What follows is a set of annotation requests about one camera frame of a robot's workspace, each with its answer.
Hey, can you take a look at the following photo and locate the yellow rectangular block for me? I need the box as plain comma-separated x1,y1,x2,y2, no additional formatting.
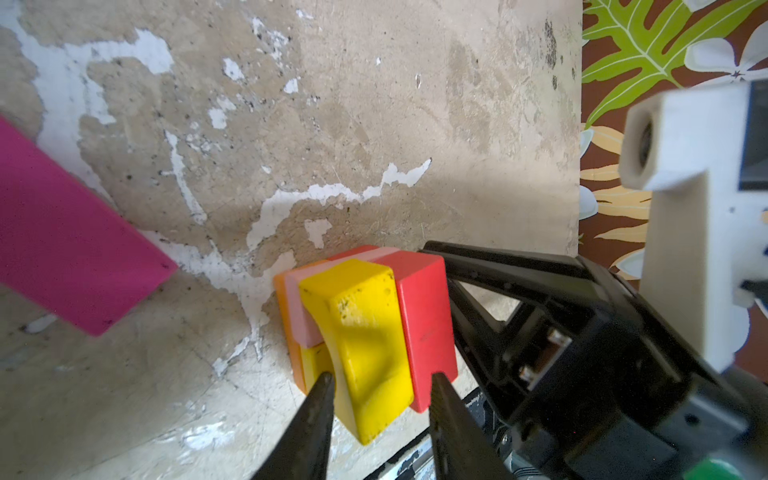
299,343,334,394

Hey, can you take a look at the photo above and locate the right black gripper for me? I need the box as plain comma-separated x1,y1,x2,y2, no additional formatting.
421,240,767,479

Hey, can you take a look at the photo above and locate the magenta block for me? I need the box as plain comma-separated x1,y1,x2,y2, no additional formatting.
1,121,178,336

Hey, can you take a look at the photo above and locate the red arch block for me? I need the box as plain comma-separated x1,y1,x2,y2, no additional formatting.
332,245,458,413

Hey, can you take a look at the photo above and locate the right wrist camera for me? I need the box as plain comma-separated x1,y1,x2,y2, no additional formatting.
618,80,767,371

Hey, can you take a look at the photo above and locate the yellow arch block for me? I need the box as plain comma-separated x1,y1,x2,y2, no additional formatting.
298,259,414,445

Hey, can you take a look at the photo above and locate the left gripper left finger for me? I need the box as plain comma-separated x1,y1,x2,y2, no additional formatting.
252,372,335,480

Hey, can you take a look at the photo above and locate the light pink block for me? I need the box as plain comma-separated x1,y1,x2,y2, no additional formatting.
284,247,398,348

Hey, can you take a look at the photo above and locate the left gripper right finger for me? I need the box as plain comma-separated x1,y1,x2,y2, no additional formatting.
429,372,515,480

